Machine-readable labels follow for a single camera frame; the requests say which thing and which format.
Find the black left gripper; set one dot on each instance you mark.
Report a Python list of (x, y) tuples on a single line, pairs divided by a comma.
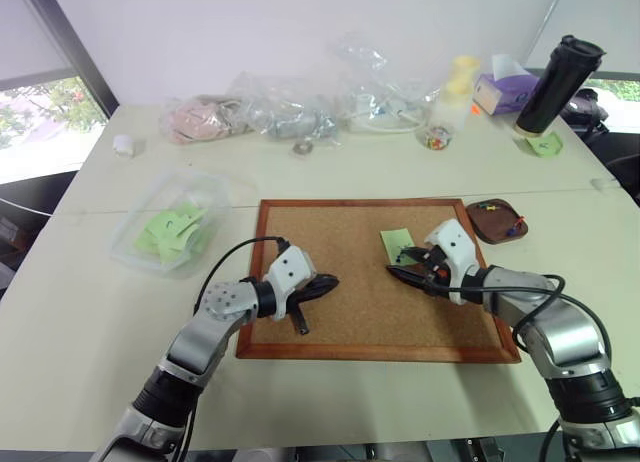
[(304, 294)]

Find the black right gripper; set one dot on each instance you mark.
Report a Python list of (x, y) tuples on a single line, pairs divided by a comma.
[(436, 273)]

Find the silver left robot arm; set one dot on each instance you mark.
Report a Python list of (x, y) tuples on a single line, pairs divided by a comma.
[(220, 302)]

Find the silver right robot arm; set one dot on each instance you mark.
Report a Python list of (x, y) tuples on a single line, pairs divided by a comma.
[(565, 332)]

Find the green sticky note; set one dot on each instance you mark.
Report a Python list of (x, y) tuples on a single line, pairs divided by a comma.
[(395, 239)]

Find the brown wooden tray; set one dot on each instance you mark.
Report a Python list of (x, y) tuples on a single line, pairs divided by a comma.
[(492, 228)]

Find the clear jar of pushpins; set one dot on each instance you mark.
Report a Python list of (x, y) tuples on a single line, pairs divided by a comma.
[(438, 138)]

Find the clear plastic box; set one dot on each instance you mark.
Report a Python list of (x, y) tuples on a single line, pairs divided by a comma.
[(220, 192)]

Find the small green paper note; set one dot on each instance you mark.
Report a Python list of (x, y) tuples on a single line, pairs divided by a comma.
[(194, 215)]

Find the large green paper note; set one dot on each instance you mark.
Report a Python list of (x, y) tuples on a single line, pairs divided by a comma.
[(155, 232)]

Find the green note with writing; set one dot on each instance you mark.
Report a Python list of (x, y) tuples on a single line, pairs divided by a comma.
[(547, 147)]

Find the purple tissue box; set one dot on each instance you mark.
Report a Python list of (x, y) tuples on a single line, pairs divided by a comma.
[(505, 89)]

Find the wood-framed cork board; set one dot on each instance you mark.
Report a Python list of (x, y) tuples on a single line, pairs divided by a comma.
[(360, 302)]

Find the yellow pushpin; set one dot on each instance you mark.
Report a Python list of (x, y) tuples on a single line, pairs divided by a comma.
[(489, 207)]

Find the white bottle with yellow cap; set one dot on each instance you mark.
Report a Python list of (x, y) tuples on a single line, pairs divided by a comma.
[(450, 107), (467, 66)]

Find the crumpled clear plastic bag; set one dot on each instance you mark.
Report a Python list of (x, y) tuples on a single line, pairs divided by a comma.
[(285, 107)]

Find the plastic bag with pink contents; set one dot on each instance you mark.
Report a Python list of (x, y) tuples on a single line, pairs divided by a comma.
[(197, 118)]

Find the black travel tumbler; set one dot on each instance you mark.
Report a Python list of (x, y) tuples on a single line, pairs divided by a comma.
[(555, 87)]

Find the black bag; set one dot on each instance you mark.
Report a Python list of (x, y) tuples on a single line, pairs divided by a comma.
[(612, 147)]

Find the small white cap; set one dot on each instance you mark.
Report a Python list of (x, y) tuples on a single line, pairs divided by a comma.
[(123, 146)]

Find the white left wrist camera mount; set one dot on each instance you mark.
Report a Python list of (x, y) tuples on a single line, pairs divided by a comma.
[(292, 269)]

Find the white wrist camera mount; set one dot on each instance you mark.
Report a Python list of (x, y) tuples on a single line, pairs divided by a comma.
[(292, 269), (457, 244)]

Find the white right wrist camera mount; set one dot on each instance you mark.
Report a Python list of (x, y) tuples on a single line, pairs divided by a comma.
[(457, 244)]

